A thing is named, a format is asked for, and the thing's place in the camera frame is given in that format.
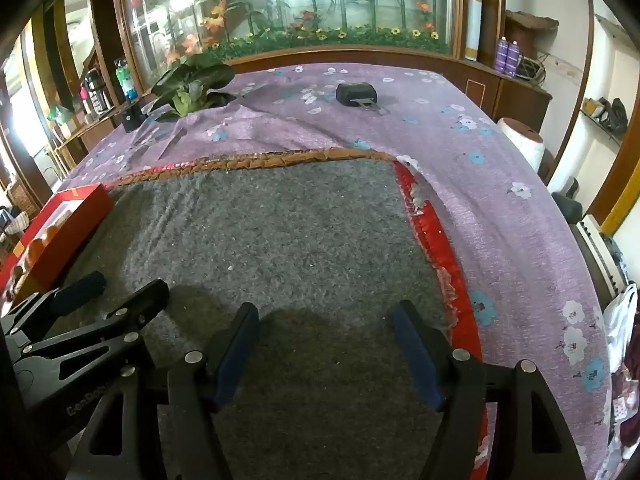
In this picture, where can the grey chair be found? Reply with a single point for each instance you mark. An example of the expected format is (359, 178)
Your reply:
(567, 202)

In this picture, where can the black thermos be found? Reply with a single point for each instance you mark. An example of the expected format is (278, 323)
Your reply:
(96, 92)

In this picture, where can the white garment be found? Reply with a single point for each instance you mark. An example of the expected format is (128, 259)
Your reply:
(620, 320)

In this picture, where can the cardboard box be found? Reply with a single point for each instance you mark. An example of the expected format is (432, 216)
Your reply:
(530, 21)

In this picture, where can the purple spray can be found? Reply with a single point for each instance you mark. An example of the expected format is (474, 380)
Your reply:
(512, 57)
(501, 55)

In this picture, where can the small black device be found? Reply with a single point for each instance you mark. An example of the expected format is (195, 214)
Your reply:
(131, 117)

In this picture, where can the grey felt mat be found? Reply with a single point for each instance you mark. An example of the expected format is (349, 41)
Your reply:
(275, 235)

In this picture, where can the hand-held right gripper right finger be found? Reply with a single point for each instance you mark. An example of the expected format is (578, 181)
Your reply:
(417, 355)

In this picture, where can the wooden side counter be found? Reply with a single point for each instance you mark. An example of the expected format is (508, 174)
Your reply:
(85, 135)

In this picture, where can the black key fob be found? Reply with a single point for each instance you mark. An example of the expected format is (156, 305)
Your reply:
(355, 94)

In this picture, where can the green plastic bottle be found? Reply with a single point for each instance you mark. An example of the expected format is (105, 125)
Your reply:
(125, 80)

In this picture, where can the orange mandarin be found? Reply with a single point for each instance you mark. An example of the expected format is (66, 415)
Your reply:
(54, 232)
(37, 253)

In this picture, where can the wooden cabinet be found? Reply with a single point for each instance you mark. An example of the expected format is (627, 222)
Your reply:
(515, 102)

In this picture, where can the green bag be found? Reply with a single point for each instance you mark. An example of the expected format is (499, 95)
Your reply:
(60, 114)

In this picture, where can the floral glass partition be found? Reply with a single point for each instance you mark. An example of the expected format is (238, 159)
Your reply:
(300, 0)

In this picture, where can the green potted plant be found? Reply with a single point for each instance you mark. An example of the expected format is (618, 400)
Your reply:
(195, 80)

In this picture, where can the wall shelf with shoes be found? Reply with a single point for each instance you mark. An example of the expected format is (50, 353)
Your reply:
(605, 115)

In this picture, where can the white rolled scroll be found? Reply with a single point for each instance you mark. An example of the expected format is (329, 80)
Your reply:
(472, 10)

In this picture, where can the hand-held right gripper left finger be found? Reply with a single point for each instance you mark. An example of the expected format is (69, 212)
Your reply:
(232, 360)

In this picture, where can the purple floral bedsheet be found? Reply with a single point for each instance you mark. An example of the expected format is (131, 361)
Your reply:
(500, 200)

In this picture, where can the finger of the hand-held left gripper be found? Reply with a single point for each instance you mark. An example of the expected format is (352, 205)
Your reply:
(80, 290)
(145, 302)

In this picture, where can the red gift box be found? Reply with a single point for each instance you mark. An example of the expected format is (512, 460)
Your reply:
(85, 205)

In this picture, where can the white paper roll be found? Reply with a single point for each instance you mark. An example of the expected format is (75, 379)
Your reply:
(522, 142)

